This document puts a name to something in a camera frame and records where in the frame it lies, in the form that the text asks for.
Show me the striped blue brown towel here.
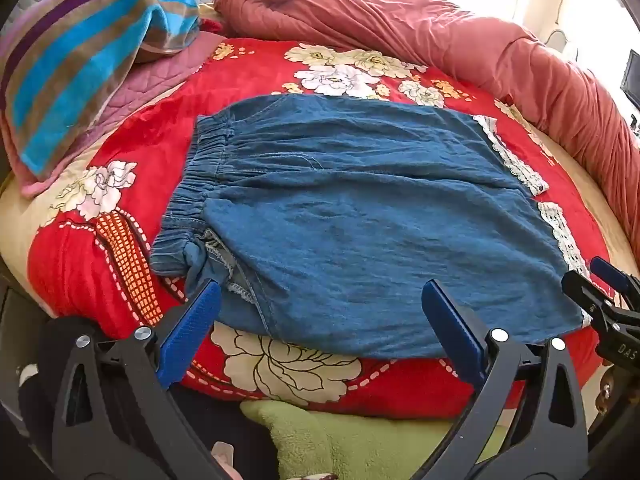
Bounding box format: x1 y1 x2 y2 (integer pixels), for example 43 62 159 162
0 0 202 181

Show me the person's green fleece garment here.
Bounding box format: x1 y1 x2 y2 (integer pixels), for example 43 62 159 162
240 400 507 480

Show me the red floral blanket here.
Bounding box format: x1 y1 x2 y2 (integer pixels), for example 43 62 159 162
27 35 617 407

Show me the rust red rolled quilt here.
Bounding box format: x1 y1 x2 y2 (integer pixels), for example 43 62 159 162
212 0 640 241

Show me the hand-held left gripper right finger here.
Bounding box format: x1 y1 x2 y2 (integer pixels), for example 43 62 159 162
421 280 591 480

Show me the pink quilted pillow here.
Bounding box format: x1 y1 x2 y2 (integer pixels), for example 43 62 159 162
10 30 222 199

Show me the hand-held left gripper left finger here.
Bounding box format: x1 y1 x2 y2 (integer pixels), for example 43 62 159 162
51 280 236 480

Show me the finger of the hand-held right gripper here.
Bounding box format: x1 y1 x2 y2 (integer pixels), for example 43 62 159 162
590 257 640 307
562 270 640 342

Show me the black flat monitor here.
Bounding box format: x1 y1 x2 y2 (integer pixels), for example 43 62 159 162
620 50 640 97

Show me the blue denim pants lace trim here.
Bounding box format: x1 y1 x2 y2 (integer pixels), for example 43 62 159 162
150 95 594 361

